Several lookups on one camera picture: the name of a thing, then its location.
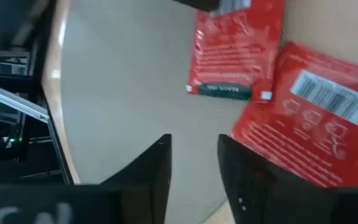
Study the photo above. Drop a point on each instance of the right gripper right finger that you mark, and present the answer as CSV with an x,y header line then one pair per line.
x,y
259,193

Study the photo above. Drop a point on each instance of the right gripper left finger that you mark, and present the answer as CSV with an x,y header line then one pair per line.
x,y
129,199

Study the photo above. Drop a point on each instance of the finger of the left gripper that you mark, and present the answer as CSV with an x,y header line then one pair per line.
x,y
197,3

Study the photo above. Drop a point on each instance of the red tea bag packet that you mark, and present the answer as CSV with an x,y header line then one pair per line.
x,y
235,46
306,140

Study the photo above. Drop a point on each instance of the round grey mat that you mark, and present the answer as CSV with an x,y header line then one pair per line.
x,y
120,93

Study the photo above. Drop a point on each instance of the silver bracket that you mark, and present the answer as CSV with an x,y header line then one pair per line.
x,y
11,102

